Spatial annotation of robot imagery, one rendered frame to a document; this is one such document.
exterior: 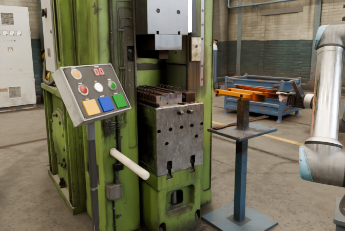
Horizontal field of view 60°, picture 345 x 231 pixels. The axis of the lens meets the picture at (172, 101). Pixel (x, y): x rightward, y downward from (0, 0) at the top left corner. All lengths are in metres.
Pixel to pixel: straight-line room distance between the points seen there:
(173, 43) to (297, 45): 8.11
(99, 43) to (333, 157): 1.36
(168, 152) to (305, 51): 8.13
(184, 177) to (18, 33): 5.45
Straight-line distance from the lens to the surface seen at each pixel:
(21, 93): 6.99
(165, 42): 1.92
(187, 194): 2.27
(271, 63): 10.36
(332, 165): 1.41
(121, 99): 1.63
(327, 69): 1.53
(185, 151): 2.06
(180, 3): 2.01
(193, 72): 2.24
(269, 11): 10.44
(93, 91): 1.54
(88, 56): 2.24
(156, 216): 2.16
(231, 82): 5.83
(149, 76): 2.42
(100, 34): 1.89
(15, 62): 6.93
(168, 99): 1.96
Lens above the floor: 1.29
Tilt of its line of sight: 10 degrees down
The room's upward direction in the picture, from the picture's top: straight up
